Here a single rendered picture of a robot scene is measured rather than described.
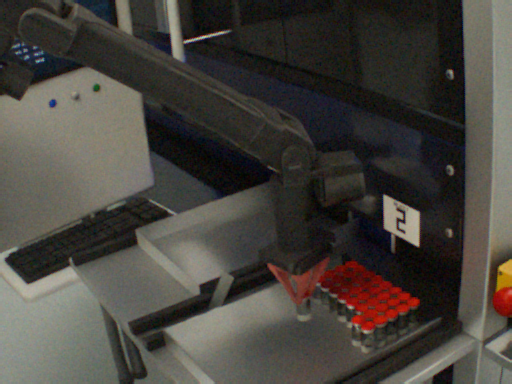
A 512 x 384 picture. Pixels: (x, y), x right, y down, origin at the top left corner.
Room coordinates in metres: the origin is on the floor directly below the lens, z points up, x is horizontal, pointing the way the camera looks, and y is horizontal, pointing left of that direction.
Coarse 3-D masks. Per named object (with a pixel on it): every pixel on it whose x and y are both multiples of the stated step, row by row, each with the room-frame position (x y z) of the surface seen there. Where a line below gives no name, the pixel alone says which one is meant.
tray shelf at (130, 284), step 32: (128, 256) 1.24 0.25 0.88; (352, 256) 1.14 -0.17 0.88; (384, 256) 1.13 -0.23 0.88; (96, 288) 1.13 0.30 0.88; (128, 288) 1.12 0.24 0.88; (160, 288) 1.11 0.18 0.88; (256, 288) 1.08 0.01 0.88; (416, 288) 1.01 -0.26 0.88; (448, 288) 0.99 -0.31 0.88; (128, 320) 1.01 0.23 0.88; (448, 320) 0.90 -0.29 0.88; (160, 352) 0.91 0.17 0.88; (448, 352) 0.82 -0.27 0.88
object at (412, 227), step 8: (384, 200) 1.03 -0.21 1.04; (392, 200) 1.01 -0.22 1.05; (384, 208) 1.03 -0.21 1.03; (392, 208) 1.01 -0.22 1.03; (400, 208) 0.99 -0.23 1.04; (408, 208) 0.98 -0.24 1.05; (384, 216) 1.03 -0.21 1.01; (392, 216) 1.01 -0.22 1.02; (400, 216) 1.00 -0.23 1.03; (408, 216) 0.98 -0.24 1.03; (416, 216) 0.96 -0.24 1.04; (384, 224) 1.03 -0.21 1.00; (392, 224) 1.01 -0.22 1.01; (400, 224) 1.00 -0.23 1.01; (408, 224) 0.98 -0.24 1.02; (416, 224) 0.96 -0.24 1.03; (392, 232) 1.01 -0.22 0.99; (400, 232) 1.00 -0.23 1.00; (408, 232) 0.98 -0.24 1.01; (416, 232) 0.96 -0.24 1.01; (408, 240) 0.98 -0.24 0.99; (416, 240) 0.96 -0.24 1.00
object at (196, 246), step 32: (256, 192) 1.41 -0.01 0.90; (160, 224) 1.30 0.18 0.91; (192, 224) 1.33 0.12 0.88; (224, 224) 1.32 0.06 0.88; (256, 224) 1.31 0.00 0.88; (320, 224) 1.28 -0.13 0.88; (352, 224) 1.21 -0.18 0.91; (160, 256) 1.18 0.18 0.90; (192, 256) 1.21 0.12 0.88; (224, 256) 1.19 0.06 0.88; (256, 256) 1.18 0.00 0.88; (192, 288) 1.08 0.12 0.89
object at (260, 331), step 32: (192, 320) 0.95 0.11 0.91; (224, 320) 0.98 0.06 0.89; (256, 320) 0.98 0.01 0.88; (288, 320) 0.97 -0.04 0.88; (320, 320) 0.95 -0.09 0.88; (192, 352) 0.90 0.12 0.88; (224, 352) 0.90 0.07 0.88; (256, 352) 0.89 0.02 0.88; (288, 352) 0.88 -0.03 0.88; (320, 352) 0.87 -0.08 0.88; (352, 352) 0.86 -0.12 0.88; (384, 352) 0.81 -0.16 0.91
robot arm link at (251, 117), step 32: (64, 0) 0.90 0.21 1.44; (32, 32) 0.80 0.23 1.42; (64, 32) 0.81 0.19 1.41; (96, 32) 0.84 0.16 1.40; (96, 64) 0.85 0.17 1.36; (128, 64) 0.85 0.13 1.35; (160, 64) 0.86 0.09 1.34; (160, 96) 0.87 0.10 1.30; (192, 96) 0.87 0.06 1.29; (224, 96) 0.88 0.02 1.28; (224, 128) 0.88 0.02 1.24; (256, 128) 0.88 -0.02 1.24; (288, 128) 0.89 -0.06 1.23
